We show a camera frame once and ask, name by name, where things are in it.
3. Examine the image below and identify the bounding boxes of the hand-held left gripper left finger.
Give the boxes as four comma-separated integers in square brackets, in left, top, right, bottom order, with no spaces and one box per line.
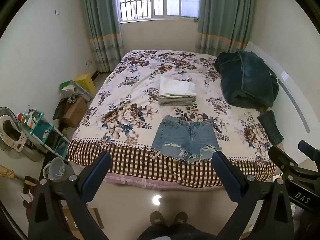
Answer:
[29,151,112,240]

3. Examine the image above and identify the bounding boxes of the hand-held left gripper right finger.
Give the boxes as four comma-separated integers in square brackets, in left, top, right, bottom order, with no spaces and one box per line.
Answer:
[212,151,294,240]

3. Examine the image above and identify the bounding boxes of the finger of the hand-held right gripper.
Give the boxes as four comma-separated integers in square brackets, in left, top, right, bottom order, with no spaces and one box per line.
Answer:
[298,140,320,157]
[268,145,296,174]

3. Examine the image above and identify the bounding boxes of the light blue denim shorts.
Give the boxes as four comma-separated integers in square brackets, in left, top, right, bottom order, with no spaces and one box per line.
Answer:
[151,115,221,165]

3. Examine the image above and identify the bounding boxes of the dark blue jeans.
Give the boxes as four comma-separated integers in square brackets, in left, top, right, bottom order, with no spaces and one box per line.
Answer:
[257,110,284,146]

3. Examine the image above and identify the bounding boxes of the white plastic pitcher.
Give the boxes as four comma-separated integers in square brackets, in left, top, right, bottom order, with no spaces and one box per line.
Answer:
[42,157,72,182]

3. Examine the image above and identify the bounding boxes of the person's right shoe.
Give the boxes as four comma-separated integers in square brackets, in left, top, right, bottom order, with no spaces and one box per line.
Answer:
[172,211,188,227]

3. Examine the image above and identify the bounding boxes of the white headboard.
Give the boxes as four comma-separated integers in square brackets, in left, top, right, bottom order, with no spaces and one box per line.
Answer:
[244,41,320,155]

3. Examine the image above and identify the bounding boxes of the brown cardboard box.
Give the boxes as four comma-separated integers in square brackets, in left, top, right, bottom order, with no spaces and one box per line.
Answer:
[61,96,88,129]

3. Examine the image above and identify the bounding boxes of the teal storage cart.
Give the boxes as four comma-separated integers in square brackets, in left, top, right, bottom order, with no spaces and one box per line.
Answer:
[21,109,69,159]

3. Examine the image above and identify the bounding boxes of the person's dark clothing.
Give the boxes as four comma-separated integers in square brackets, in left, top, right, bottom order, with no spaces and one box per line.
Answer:
[136,223,217,240]

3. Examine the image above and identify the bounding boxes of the bed with floral sheet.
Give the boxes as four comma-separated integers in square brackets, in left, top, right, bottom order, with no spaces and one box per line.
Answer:
[67,49,278,189]

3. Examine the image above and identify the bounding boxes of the dark green blanket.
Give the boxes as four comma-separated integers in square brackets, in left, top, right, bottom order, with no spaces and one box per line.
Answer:
[214,49,279,109]

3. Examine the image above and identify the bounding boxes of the clear bin with green lid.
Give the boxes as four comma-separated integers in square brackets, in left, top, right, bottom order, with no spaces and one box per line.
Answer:
[58,80,94,103]

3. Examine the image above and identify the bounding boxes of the grey folded cloth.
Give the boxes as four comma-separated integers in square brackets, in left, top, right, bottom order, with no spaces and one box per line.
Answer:
[158,95,197,107]

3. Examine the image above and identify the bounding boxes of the yellow box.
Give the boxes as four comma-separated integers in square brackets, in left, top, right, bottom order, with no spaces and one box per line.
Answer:
[74,73,97,97]

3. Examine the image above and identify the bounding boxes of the white standing fan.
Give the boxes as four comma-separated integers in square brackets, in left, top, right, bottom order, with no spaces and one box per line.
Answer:
[0,107,28,153]

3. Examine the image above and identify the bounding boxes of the white folded cloth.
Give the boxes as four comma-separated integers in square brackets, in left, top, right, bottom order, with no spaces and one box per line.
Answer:
[159,76,197,98]

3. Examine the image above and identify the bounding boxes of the teal curtain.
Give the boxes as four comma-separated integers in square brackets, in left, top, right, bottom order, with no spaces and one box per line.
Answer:
[194,0,256,55]
[80,0,125,73]

